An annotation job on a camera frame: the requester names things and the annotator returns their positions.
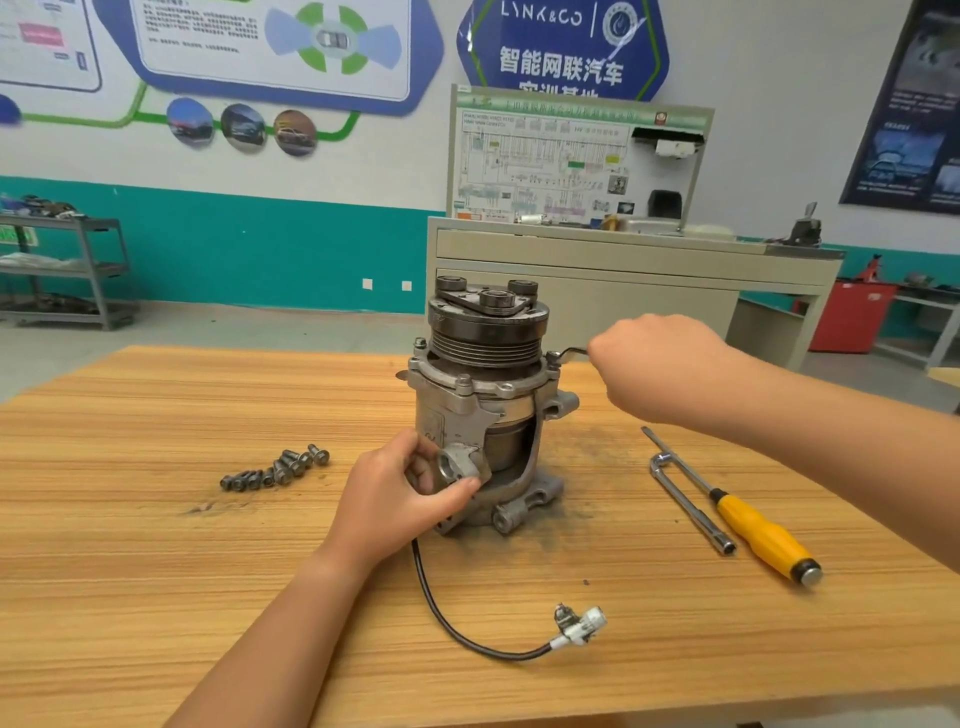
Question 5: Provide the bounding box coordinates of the person's left hand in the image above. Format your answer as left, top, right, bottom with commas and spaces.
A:
316, 429, 486, 575

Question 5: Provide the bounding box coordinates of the person's right hand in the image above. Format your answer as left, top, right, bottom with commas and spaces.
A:
586, 312, 755, 441

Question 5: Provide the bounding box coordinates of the grey metal compressor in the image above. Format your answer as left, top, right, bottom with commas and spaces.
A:
396, 273, 609, 663

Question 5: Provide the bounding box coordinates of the person's left forearm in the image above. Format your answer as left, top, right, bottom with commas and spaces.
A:
165, 543, 384, 728

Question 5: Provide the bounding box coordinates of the person's right forearm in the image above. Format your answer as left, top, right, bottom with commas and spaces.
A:
717, 352, 960, 572

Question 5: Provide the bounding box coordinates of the silver L-shaped socket wrench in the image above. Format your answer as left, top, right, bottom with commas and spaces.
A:
648, 451, 738, 557

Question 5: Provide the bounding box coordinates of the red cabinet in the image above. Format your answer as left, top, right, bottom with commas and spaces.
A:
810, 279, 899, 356

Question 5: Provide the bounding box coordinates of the small black device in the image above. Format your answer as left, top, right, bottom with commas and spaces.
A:
786, 202, 824, 248

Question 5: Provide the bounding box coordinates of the beige workbench cabinet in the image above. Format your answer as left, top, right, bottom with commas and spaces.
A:
426, 219, 846, 369

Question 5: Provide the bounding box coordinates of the white wiring display board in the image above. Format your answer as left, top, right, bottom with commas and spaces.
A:
445, 84, 716, 231

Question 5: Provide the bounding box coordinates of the grey metal shelf cart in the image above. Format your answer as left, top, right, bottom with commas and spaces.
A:
0, 198, 137, 332

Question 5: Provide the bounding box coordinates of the blue rounded infographic panel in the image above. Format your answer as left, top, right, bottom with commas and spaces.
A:
93, 0, 446, 117

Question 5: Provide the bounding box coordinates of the yellow handled screwdriver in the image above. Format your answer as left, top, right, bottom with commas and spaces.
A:
642, 426, 825, 588

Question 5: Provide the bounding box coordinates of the blue hexagon wall sign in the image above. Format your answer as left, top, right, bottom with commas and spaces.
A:
456, 0, 672, 102

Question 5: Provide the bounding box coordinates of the dark wall poster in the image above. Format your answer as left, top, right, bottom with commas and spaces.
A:
840, 0, 960, 215

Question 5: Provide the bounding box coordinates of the round photo wall decal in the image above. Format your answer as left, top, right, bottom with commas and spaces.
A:
165, 96, 216, 150
220, 102, 269, 155
273, 108, 320, 159

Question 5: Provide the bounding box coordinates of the white infographic wall panel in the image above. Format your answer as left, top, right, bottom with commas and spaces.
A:
0, 0, 104, 95

